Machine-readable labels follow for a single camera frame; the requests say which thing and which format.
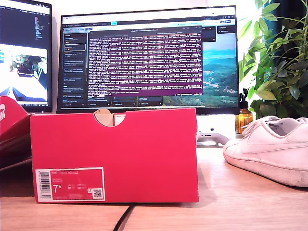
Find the large black computer monitor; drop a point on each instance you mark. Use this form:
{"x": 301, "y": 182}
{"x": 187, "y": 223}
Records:
{"x": 144, "y": 60}

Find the amber glass diffuser bottle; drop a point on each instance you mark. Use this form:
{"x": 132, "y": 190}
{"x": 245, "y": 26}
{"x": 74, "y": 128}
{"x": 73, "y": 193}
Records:
{"x": 244, "y": 119}

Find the white paper tag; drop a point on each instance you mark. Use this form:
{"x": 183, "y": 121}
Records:
{"x": 119, "y": 120}

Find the red cardboard shoebox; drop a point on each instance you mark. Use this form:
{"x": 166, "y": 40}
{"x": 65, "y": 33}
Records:
{"x": 120, "y": 156}

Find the white game controller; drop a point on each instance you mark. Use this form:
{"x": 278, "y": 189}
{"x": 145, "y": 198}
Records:
{"x": 211, "y": 138}

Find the green leafy potted plant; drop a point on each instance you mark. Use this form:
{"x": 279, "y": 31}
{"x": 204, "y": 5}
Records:
{"x": 284, "y": 79}

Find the red shoebox lid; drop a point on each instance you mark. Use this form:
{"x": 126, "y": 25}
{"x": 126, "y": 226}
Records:
{"x": 12, "y": 125}

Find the small black computer monitor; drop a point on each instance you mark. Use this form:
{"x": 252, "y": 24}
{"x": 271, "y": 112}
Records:
{"x": 24, "y": 29}

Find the brown paper box insert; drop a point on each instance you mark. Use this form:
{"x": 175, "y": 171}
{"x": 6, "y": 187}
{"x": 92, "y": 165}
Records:
{"x": 103, "y": 116}

